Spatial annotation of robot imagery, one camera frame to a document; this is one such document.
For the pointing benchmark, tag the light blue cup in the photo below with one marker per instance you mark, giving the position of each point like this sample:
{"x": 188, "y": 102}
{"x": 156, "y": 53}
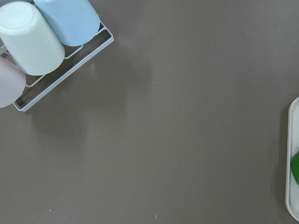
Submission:
{"x": 75, "y": 22}

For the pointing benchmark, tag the pale pink cup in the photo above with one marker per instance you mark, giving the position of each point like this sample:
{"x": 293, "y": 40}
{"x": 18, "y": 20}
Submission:
{"x": 12, "y": 82}

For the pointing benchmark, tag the mint green cup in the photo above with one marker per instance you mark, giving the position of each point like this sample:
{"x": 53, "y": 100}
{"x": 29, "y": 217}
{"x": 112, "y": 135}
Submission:
{"x": 29, "y": 39}

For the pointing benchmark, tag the green lime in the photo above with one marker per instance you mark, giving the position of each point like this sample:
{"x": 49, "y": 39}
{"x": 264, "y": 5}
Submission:
{"x": 295, "y": 167}

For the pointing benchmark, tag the cream rabbit tray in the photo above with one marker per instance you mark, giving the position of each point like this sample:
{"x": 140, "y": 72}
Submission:
{"x": 291, "y": 187}

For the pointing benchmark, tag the white wire cup rack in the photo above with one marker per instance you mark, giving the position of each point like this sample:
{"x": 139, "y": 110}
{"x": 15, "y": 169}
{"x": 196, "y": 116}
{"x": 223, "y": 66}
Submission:
{"x": 39, "y": 86}

